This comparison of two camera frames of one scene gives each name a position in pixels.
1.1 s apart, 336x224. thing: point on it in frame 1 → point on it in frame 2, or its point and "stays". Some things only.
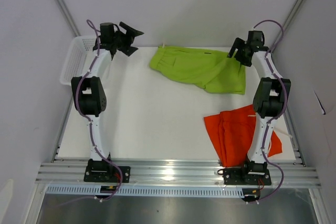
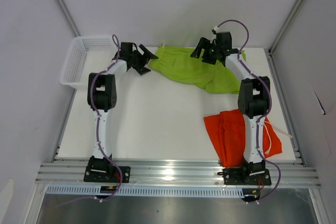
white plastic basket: (79, 52) stays
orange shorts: (232, 131) stays
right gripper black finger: (238, 43) → (201, 44)
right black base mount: (253, 173) stays
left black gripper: (128, 50) → (146, 56)
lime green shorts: (213, 70) stays
